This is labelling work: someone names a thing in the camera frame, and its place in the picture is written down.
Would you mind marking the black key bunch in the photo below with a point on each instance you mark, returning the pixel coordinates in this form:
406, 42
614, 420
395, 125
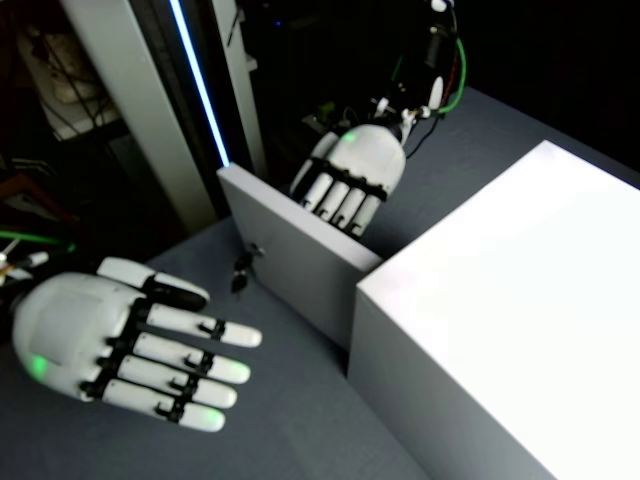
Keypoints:
242, 272

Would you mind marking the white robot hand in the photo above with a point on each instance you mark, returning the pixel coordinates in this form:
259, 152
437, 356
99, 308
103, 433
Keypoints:
360, 155
70, 325

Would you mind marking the green circuit board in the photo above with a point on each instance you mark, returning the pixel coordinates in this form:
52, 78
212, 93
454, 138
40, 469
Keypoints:
325, 109

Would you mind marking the grey cabinet door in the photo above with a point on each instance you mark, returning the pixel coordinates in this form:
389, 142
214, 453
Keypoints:
300, 270

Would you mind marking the grey table cloth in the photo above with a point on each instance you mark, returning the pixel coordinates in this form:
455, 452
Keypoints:
300, 400

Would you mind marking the blue-white LED light strip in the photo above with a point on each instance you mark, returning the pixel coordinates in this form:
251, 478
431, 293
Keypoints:
200, 85

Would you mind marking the wide white frame pillar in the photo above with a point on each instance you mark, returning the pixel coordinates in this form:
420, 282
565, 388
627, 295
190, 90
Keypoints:
140, 110

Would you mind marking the white cabinet box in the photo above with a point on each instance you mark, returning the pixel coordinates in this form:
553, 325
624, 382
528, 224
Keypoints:
500, 275

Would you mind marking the narrow white frame pillar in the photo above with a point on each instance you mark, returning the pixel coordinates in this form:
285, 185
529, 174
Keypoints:
245, 100

